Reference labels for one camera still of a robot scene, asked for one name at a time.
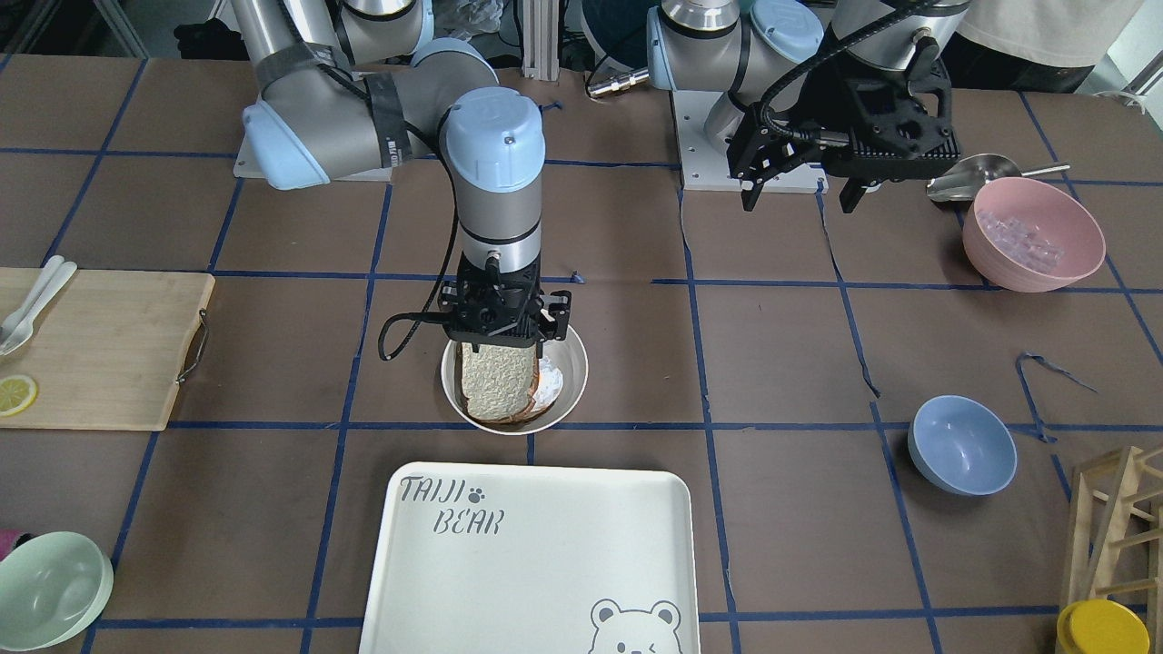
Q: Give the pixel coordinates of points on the aluminium frame post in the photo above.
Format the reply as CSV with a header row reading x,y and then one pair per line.
x,y
541,39

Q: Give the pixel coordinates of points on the person in beige shirt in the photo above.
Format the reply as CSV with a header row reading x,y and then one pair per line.
x,y
1033,46

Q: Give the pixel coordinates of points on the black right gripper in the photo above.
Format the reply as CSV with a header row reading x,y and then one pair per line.
x,y
556,307

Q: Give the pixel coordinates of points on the fried egg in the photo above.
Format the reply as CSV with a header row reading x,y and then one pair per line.
x,y
549,385

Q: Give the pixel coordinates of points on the green bowl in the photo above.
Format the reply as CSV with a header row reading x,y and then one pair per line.
x,y
52,588

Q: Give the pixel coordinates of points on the metal scoop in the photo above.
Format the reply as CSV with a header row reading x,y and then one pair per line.
x,y
964,180

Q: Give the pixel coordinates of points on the bread slice under egg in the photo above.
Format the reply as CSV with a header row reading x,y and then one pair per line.
x,y
536,413

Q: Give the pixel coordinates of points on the cream round plate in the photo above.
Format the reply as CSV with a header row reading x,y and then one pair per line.
x,y
568,356

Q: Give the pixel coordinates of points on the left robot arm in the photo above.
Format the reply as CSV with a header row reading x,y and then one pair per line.
x,y
760,55

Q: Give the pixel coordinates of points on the pink cloth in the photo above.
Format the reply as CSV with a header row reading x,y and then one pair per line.
x,y
9,541

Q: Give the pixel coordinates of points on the white plastic fork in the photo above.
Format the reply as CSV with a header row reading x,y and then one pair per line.
x,y
25,295

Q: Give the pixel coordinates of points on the lemon slice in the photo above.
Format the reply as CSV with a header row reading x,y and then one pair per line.
x,y
18,393

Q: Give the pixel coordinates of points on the wooden cutting board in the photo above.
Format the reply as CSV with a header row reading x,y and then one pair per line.
x,y
108,352

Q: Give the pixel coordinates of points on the wooden cup rack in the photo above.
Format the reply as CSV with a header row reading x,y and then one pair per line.
x,y
1115,507

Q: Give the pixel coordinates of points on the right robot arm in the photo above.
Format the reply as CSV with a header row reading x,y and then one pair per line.
x,y
348,87

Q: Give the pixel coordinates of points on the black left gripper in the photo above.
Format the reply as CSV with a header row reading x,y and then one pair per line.
x,y
811,107

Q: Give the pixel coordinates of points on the blue bowl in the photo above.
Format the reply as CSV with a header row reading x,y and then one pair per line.
x,y
962,447

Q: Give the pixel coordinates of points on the cream bear tray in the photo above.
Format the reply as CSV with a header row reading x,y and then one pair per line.
x,y
483,558

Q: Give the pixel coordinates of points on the white plastic spoon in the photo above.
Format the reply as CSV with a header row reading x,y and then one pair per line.
x,y
19,327

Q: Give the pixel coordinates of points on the yellow cup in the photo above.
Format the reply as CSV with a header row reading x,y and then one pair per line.
x,y
1100,626

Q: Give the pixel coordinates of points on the bread slice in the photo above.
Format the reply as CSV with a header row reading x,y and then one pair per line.
x,y
498,383
536,413

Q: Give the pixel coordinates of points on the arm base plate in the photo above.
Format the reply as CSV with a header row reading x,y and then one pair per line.
x,y
703,124
246,166

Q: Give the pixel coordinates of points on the pink bowl with ice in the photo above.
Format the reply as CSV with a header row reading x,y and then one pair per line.
x,y
1027,236

